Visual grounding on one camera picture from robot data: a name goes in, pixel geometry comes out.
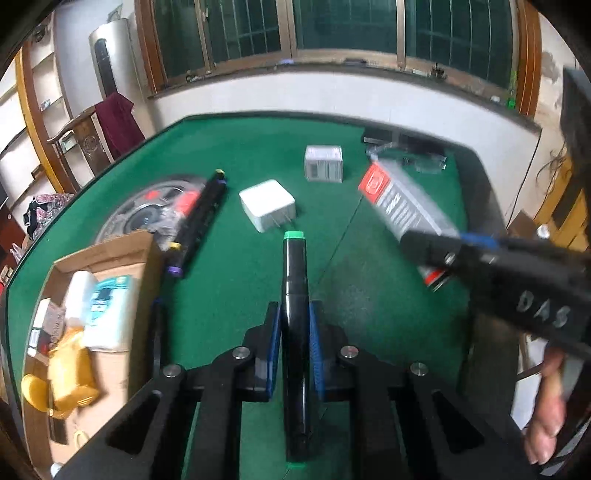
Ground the dark wooden chair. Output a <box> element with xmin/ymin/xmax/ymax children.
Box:
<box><xmin>46</xmin><ymin>104</ymin><xmax>114</xmax><ymax>181</ymax></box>

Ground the wooden display shelf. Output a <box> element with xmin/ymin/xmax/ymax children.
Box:
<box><xmin>0</xmin><ymin>11</ymin><xmax>81</xmax><ymax>195</ymax></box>

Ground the maroon cloth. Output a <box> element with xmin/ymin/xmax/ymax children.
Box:
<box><xmin>95</xmin><ymin>92</ymin><xmax>146</xmax><ymax>160</ymax></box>

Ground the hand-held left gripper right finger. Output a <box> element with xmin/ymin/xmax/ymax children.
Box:
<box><xmin>308</xmin><ymin>300</ymin><xmax>539</xmax><ymax>480</ymax></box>

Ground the person's right hand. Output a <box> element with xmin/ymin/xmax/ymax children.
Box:
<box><xmin>524</xmin><ymin>344</ymin><xmax>568</xmax><ymax>464</ymax></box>

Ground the standing air conditioner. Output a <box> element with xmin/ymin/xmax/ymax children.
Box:
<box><xmin>89</xmin><ymin>18</ymin><xmax>132</xmax><ymax>100</ymax></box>

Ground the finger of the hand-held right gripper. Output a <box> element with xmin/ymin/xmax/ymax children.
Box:
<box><xmin>399</xmin><ymin>230</ymin><xmax>502</xmax><ymax>282</ymax></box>

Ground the red and grey box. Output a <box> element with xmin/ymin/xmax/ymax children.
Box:
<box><xmin>358</xmin><ymin>160</ymin><xmax>462</xmax><ymax>292</ymax></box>

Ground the green felt black-rimmed table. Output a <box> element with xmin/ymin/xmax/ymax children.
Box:
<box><xmin>0</xmin><ymin>111</ymin><xmax>509</xmax><ymax>480</ymax></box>

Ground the black marker pack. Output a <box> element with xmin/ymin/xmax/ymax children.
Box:
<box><xmin>159</xmin><ymin>169</ymin><xmax>229</xmax><ymax>281</ymax></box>

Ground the white pill bottle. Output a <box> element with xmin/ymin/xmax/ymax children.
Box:
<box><xmin>65</xmin><ymin>271</ymin><xmax>98</xmax><ymax>328</ymax></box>

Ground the teal tissue pack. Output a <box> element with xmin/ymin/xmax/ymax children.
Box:
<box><xmin>83</xmin><ymin>275</ymin><xmax>139</xmax><ymax>352</ymax></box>

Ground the yellow snack packet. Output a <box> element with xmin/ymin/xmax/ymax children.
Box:
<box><xmin>46</xmin><ymin>330</ymin><xmax>100</xmax><ymax>418</ymax></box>

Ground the brown cardboard box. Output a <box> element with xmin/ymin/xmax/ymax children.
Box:
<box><xmin>21</xmin><ymin>231</ymin><xmax>162</xmax><ymax>467</ymax></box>

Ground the clear plastic case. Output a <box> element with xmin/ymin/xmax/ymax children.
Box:
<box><xmin>366</xmin><ymin>141</ymin><xmax>448</xmax><ymax>174</ymax></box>

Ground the white barcode medicine box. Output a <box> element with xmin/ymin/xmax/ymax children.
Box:
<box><xmin>28</xmin><ymin>298</ymin><xmax>68</xmax><ymax>358</ymax></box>

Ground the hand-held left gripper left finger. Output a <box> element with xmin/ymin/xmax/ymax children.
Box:
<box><xmin>55</xmin><ymin>301</ymin><xmax>283</xmax><ymax>480</ymax></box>

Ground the yellow round lid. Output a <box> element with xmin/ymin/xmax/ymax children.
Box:
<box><xmin>21</xmin><ymin>375</ymin><xmax>51</xmax><ymax>411</ymax></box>

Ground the green barred window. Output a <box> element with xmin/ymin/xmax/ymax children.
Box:
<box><xmin>136</xmin><ymin>0</ymin><xmax>541</xmax><ymax>116</ymax></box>

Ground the floral fabric bag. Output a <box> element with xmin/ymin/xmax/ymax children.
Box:
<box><xmin>23</xmin><ymin>193</ymin><xmax>75</xmax><ymax>241</ymax></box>

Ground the small white grey box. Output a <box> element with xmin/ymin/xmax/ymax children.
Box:
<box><xmin>304</xmin><ymin>145</ymin><xmax>344</xmax><ymax>184</ymax></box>

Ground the white charger adapter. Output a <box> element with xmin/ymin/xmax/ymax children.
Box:
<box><xmin>239</xmin><ymin>180</ymin><xmax>297</xmax><ymax>234</ymax></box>

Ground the black green-capped marker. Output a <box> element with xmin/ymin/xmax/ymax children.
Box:
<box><xmin>281</xmin><ymin>231</ymin><xmax>315</xmax><ymax>464</ymax></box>

